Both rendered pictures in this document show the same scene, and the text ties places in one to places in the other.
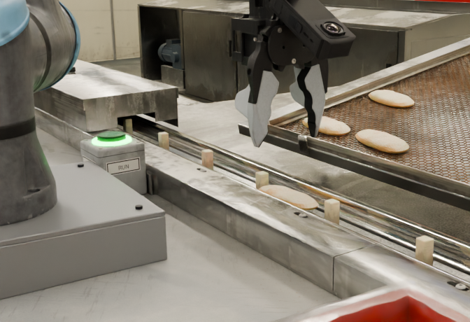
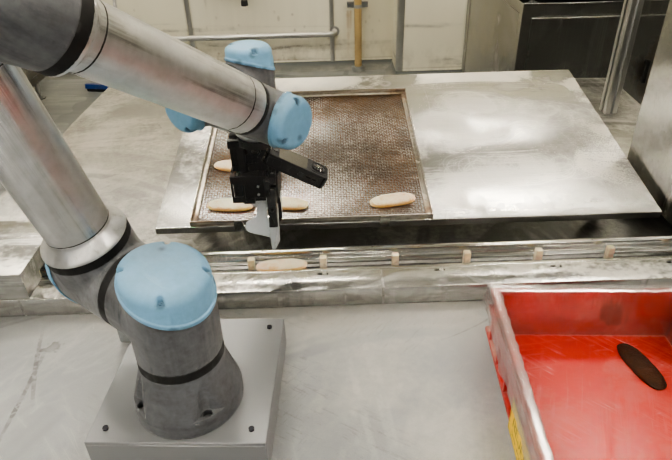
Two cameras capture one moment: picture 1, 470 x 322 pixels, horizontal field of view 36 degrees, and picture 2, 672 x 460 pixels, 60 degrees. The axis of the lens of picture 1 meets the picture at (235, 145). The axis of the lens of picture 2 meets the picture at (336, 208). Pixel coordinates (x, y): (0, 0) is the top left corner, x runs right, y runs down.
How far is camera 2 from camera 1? 0.81 m
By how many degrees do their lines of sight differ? 56
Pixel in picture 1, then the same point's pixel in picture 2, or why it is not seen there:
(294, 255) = (350, 297)
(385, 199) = (290, 233)
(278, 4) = (277, 162)
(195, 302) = (349, 352)
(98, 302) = (317, 389)
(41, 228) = (265, 378)
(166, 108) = not seen: hidden behind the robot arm
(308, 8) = (295, 159)
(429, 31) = not seen: outside the picture
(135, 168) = not seen: hidden behind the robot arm
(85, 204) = (239, 347)
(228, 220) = (280, 299)
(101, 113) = (30, 276)
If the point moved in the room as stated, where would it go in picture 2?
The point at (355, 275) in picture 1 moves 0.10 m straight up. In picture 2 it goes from (400, 290) to (402, 245)
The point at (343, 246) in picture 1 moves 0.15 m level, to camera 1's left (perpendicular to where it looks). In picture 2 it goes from (374, 279) to (332, 329)
